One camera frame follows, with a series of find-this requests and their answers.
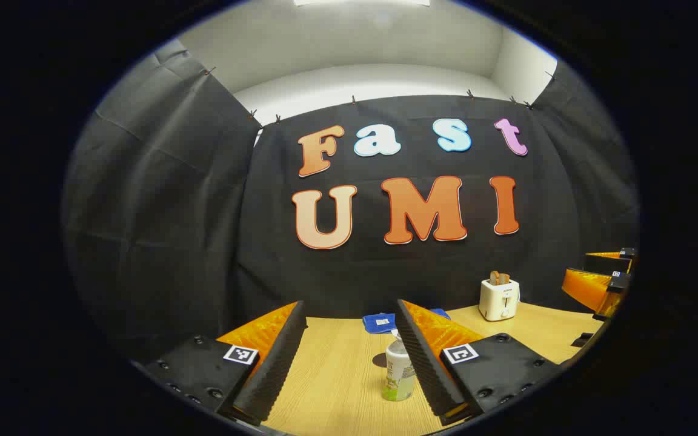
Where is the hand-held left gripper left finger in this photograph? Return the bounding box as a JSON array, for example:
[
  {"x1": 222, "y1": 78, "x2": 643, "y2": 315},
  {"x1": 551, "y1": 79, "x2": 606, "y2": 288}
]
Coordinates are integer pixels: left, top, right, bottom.
[{"x1": 143, "y1": 301, "x2": 307, "y2": 426}]

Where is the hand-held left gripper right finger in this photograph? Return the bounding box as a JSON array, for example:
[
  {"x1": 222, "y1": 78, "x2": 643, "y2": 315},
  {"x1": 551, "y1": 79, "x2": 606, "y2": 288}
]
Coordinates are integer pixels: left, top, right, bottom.
[{"x1": 396, "y1": 299, "x2": 562, "y2": 426}]

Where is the clear plastic water bottle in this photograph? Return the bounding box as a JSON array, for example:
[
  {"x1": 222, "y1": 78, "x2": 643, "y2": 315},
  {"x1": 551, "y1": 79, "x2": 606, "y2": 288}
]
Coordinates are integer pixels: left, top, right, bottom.
[{"x1": 384, "y1": 330, "x2": 416, "y2": 401}]

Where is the blue folded towel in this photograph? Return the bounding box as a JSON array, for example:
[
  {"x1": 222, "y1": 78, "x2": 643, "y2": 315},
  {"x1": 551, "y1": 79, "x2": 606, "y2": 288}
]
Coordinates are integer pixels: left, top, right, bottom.
[{"x1": 362, "y1": 309, "x2": 450, "y2": 334}]

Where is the white toaster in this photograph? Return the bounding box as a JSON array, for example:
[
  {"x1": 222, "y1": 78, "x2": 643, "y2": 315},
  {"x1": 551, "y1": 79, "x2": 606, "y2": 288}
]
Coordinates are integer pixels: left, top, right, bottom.
[{"x1": 479, "y1": 277, "x2": 520, "y2": 322}]

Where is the black backdrop cloth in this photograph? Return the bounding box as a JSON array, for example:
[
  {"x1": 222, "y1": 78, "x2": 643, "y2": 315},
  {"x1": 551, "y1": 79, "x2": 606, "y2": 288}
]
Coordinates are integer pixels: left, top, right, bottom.
[{"x1": 61, "y1": 39, "x2": 639, "y2": 364}]

